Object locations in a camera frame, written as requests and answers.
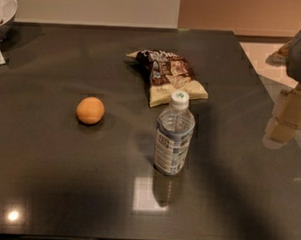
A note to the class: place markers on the clear plastic water bottle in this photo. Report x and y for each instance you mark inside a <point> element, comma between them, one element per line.
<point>175,126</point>

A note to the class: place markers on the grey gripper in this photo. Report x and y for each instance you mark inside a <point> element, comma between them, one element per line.
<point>286,120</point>

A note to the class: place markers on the grey metal bowl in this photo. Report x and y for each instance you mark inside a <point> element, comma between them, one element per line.
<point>8,10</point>

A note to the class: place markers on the brown chip bag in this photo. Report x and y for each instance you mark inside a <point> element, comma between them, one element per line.
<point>168,72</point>

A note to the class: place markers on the orange fruit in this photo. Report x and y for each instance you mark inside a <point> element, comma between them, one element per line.
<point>90,110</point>

